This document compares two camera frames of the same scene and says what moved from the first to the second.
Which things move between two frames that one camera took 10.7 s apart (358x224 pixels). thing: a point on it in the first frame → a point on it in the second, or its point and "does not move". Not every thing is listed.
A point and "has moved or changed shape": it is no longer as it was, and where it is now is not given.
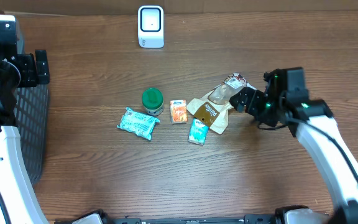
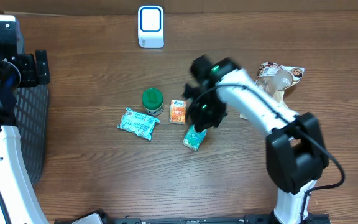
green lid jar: [152, 101] does not move
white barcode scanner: [151, 26] does not move
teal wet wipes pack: [138, 123] does not move
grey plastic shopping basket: [32, 106] does not move
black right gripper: [255, 97] → [206, 121]
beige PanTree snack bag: [211, 107] has moved or changed shape
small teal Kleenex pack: [197, 132] has moved or changed shape
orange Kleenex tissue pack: [178, 111] does not move
